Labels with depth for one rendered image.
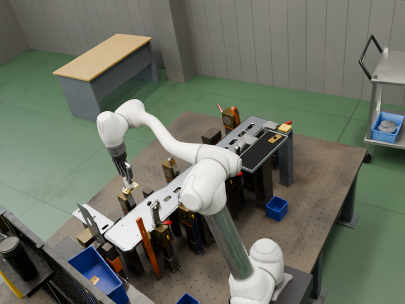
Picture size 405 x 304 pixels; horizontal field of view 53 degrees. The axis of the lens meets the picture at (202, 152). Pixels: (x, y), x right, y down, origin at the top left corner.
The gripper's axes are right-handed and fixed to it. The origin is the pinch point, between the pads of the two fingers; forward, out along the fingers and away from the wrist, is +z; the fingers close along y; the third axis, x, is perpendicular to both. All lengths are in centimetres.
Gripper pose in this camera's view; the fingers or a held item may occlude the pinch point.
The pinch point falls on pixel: (128, 182)
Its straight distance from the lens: 212.0
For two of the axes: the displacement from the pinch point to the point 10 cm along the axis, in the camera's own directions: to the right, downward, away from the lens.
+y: -7.5, -3.1, 5.8
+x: -6.4, 5.4, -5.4
